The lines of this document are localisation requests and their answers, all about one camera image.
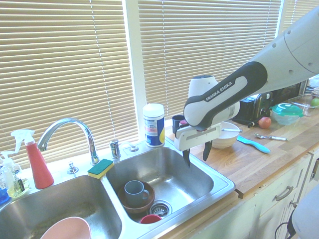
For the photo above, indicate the teal plastic knife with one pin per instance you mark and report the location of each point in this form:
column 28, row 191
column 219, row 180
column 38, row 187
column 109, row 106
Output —
column 254, row 144

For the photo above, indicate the grey ceramic mug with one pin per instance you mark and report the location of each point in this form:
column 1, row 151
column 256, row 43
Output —
column 133, row 194

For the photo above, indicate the white sink side sprayer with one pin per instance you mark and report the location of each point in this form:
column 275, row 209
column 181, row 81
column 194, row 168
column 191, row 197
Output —
column 132, row 148

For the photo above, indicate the dark microwave oven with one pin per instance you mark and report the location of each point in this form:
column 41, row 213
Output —
column 289, row 92

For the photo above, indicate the silver metal spoon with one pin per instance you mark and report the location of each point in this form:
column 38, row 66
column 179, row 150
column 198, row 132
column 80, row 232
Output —
column 270, row 137

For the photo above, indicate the blue liquid bottle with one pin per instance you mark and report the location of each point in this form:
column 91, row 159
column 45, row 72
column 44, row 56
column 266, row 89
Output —
column 3, row 194

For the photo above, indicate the brown wooden bowl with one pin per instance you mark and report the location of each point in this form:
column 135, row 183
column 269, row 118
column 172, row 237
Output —
column 149, row 196

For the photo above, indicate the red plastic cup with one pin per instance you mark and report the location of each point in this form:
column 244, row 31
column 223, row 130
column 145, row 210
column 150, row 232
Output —
column 150, row 219

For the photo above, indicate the green and yellow sponge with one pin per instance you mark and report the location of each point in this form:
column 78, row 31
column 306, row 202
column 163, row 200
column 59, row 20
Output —
column 101, row 169

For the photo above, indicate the stainless steel double sink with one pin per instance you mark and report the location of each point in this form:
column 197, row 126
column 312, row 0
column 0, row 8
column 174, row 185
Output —
column 174, row 174

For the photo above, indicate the large white bowl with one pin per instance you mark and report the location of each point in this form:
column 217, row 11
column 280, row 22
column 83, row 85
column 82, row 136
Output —
column 225, row 139

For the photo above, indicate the beige window blind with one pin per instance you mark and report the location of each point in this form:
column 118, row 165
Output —
column 62, row 69
column 199, row 44
column 296, row 12

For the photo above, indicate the black and steel toaster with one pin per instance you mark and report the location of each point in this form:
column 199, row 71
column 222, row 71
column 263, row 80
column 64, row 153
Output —
column 256, row 107

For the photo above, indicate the chrome gooseneck faucet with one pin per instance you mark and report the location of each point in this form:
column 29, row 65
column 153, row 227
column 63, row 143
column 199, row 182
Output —
column 74, row 124

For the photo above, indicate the pink plastic bowl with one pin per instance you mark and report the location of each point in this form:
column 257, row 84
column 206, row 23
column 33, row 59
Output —
column 69, row 229

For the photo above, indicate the black ceramic mug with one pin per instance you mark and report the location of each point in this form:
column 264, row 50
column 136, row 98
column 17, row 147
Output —
column 177, row 122

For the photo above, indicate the red apple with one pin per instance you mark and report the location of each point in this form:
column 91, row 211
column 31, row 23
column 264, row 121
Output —
column 264, row 122

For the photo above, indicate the clear plastic bin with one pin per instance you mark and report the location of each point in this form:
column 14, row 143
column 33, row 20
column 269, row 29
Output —
column 302, row 102

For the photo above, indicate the disinfecting wipes canister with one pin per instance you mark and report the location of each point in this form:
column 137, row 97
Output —
column 154, row 127

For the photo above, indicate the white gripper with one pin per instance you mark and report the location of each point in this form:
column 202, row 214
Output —
column 197, row 137

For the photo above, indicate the red spray bottle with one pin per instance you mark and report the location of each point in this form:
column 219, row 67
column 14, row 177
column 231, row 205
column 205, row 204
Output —
column 38, row 166

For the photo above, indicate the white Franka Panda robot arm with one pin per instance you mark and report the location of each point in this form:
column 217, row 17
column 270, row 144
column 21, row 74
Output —
column 249, row 82

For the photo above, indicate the metal sink drain strainer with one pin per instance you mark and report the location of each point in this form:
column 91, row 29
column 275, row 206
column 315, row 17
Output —
column 160, row 207

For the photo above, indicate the chrome soap dispenser pump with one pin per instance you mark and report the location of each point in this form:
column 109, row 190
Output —
column 115, row 148

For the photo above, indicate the green apple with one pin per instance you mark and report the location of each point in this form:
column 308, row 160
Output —
column 315, row 102

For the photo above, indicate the teal lid plastic container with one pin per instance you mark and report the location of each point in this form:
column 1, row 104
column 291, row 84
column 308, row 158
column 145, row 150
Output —
column 286, row 113

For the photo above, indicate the clear yellow soap bottle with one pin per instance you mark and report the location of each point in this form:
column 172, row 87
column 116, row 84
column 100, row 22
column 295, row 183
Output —
column 13, row 181

